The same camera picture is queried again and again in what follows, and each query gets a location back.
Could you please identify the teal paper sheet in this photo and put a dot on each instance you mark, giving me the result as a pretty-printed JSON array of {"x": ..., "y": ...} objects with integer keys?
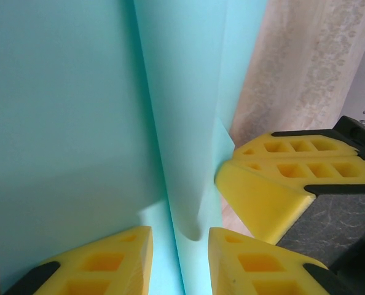
[{"x": 78, "y": 107}]

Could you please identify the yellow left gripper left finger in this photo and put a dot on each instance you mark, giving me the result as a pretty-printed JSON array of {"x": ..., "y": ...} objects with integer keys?
[{"x": 133, "y": 270}]

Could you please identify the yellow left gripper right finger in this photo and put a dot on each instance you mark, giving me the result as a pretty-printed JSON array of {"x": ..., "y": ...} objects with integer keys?
[{"x": 225, "y": 270}]

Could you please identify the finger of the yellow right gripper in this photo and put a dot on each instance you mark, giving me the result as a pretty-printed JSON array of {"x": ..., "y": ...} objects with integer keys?
[
  {"x": 259, "y": 144},
  {"x": 262, "y": 199}
]

